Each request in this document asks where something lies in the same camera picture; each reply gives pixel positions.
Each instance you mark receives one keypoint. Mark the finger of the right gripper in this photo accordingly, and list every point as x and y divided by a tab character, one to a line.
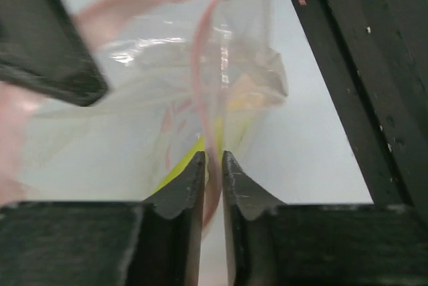
42	51

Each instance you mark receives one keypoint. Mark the clear zip top bag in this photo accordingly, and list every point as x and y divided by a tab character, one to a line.
161	59

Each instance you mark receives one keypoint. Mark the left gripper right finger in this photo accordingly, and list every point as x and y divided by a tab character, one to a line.
269	242

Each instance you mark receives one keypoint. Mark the green celery stalk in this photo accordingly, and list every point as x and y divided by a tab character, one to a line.
175	147

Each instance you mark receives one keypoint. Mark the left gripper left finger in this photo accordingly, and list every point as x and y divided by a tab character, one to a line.
153	242

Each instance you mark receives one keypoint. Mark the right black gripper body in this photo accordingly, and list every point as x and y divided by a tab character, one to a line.
373	57

